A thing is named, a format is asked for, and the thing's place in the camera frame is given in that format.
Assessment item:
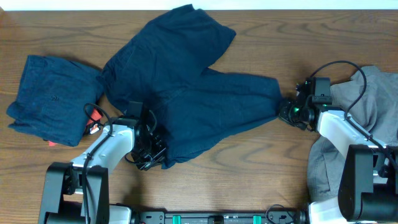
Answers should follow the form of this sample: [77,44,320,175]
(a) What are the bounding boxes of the grey shorts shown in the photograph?
[307,66,397,201]

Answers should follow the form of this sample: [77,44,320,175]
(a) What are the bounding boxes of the navy blue shorts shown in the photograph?
[99,4,282,169]
[6,55,103,147]

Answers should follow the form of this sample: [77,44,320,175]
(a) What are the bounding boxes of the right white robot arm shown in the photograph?
[279,81,397,223]

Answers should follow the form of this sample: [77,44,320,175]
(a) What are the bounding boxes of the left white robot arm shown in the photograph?
[39,118,167,223]

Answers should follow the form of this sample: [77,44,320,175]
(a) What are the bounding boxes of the red clothing tag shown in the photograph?
[83,109,103,136]

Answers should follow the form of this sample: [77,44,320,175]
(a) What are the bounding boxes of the folded navy blue shorts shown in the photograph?
[6,55,103,147]

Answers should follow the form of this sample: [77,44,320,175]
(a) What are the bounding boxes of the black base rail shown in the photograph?
[110,203,310,224]

